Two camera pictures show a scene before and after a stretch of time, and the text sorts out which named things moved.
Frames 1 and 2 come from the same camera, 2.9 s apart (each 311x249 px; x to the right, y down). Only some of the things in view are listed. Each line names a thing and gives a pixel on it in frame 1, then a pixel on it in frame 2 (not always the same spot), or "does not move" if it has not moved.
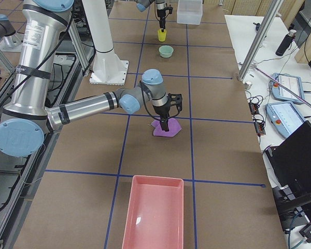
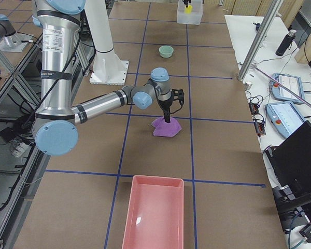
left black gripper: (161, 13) -> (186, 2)
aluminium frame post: (260, 39) does not move
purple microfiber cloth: (173, 127) does not move
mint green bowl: (166, 51) does not move
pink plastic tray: (154, 213) does not move
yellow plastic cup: (161, 35) -> (188, 9)
